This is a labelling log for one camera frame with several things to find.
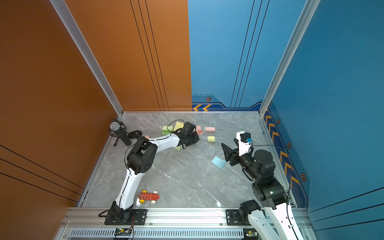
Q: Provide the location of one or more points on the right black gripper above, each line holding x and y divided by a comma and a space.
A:
230, 154

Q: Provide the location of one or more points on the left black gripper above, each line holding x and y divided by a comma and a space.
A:
197, 138

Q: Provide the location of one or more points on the blue curved memo pad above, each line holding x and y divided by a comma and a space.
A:
220, 163

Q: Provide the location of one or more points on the torn pink page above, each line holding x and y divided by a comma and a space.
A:
210, 129

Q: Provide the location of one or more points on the torn yellow page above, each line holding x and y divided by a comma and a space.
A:
211, 139

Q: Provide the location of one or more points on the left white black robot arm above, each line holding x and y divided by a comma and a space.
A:
141, 158

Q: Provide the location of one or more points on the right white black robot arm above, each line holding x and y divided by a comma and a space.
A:
271, 213

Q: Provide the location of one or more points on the large yellow memo pad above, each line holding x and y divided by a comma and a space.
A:
178, 125

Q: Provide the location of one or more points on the large green memo pad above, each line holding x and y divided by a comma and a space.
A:
178, 147

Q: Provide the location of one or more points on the small green memo pad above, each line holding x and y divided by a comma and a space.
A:
166, 130

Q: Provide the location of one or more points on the red toy brick car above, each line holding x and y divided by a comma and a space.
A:
152, 197

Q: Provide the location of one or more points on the right circuit board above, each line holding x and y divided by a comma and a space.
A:
250, 234

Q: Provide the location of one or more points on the left green circuit board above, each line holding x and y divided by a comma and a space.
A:
123, 232

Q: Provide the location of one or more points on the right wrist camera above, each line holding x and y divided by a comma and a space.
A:
244, 142

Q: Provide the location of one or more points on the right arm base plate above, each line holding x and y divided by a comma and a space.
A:
234, 218

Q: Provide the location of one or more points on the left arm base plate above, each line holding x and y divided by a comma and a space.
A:
135, 217

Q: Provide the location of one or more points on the aluminium front rail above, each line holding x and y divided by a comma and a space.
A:
165, 224

